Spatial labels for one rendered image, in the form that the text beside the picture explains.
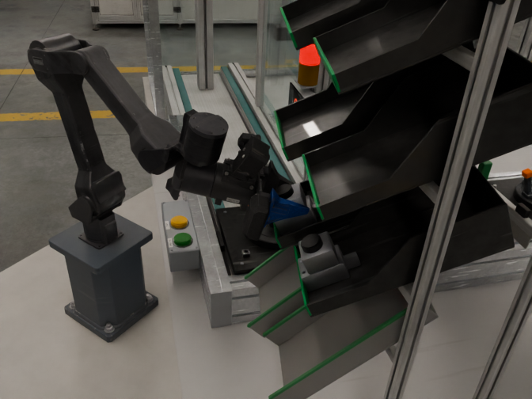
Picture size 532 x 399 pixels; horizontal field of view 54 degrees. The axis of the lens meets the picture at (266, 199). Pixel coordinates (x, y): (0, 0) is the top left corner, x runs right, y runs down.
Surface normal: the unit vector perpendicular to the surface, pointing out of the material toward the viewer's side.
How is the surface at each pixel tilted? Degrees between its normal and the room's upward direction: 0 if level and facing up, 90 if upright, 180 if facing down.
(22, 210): 0
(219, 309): 90
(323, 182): 25
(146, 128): 29
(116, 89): 40
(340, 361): 90
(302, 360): 45
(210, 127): 17
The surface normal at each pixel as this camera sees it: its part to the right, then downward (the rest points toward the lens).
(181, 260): 0.25, 0.54
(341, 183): -0.38, -0.76
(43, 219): 0.04, -0.84
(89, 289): -0.57, 0.43
